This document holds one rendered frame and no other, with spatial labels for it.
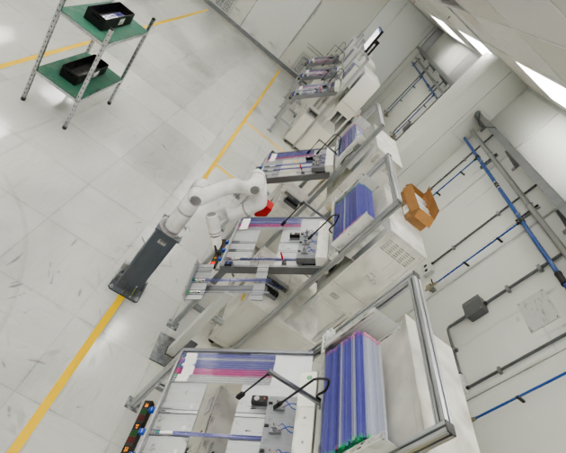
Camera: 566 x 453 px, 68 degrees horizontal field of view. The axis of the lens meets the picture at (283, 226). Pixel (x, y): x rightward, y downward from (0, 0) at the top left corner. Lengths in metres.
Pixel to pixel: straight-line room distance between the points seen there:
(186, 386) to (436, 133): 4.56
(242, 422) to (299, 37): 10.01
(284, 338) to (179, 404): 1.32
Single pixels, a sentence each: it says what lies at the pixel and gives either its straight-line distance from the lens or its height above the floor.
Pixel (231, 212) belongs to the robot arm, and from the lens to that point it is 2.81.
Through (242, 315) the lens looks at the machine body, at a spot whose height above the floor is 0.45.
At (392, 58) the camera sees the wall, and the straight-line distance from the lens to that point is 11.31.
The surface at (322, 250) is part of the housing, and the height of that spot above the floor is 1.25.
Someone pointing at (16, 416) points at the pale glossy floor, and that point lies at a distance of 2.83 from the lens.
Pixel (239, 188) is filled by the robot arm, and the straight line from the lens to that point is 2.67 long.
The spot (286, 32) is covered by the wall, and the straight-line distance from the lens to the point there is 11.26.
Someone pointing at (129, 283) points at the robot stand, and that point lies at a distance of 3.35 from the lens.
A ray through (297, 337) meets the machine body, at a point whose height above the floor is 0.58.
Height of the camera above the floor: 2.57
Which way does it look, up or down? 29 degrees down
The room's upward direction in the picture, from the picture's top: 44 degrees clockwise
